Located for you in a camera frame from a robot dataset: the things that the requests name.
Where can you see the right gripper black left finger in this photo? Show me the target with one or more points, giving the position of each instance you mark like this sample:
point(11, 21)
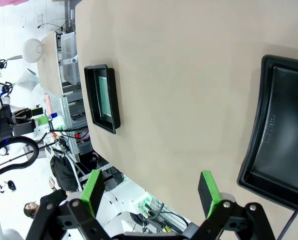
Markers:
point(91, 192)

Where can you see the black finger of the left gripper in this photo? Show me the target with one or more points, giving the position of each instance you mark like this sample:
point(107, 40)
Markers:
point(26, 127)
point(26, 112)

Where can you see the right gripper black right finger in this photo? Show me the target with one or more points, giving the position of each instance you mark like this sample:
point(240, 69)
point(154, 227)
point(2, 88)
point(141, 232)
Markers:
point(211, 195)

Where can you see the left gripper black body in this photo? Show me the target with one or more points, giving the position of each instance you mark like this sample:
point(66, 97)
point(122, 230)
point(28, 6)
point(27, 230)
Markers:
point(1, 122)

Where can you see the green circuit board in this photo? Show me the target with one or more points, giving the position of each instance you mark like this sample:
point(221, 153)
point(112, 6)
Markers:
point(104, 95)

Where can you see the black plastic ESD tray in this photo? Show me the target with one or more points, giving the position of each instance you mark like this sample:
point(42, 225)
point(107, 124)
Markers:
point(284, 125)
point(115, 100)

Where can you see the black backpack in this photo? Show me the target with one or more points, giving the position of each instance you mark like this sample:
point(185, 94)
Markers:
point(63, 172)

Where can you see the dark haired person in black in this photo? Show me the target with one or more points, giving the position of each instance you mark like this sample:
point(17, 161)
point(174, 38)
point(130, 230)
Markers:
point(53, 198)

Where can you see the grey aluminium equipment rack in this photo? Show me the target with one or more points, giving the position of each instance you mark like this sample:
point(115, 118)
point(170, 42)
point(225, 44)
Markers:
point(73, 110)

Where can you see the wooden desk panel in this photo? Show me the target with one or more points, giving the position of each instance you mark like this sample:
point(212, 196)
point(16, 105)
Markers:
point(49, 65)

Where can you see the white round dome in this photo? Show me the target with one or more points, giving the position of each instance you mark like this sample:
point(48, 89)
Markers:
point(33, 50)

